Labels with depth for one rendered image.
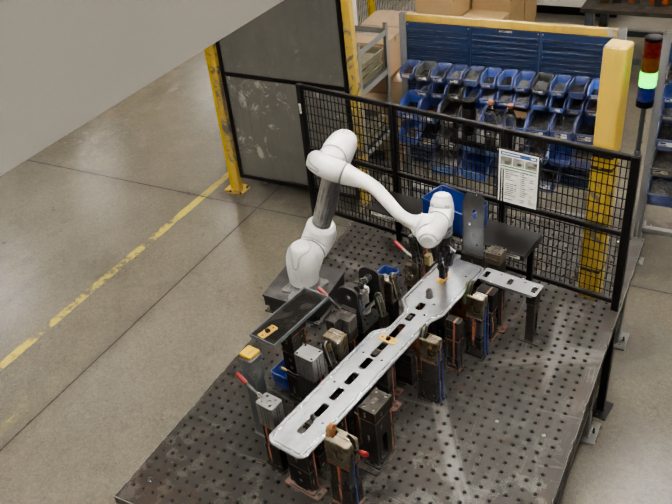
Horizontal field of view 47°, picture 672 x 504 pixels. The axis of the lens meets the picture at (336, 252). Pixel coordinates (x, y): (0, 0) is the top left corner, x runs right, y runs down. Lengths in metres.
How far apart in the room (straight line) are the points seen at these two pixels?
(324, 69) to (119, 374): 2.48
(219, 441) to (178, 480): 0.24
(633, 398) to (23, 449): 3.40
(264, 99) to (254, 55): 0.34
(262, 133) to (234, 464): 3.35
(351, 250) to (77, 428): 1.87
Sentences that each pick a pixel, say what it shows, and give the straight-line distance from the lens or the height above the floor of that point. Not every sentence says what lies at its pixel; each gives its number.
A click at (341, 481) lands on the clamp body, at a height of 0.85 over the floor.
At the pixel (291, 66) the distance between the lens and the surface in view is 5.74.
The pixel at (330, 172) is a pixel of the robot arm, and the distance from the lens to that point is 3.47.
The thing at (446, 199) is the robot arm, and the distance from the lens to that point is 3.38.
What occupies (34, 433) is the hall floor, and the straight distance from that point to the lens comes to 4.90.
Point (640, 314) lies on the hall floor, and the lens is 5.19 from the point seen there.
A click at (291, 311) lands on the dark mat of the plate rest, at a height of 1.16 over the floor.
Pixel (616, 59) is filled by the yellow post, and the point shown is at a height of 1.95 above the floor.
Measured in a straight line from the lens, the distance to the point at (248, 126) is 6.21.
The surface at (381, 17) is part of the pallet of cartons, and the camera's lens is 6.95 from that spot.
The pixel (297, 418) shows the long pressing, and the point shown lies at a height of 1.00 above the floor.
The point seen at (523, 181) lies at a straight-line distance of 3.86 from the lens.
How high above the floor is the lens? 3.24
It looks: 35 degrees down
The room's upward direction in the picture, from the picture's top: 6 degrees counter-clockwise
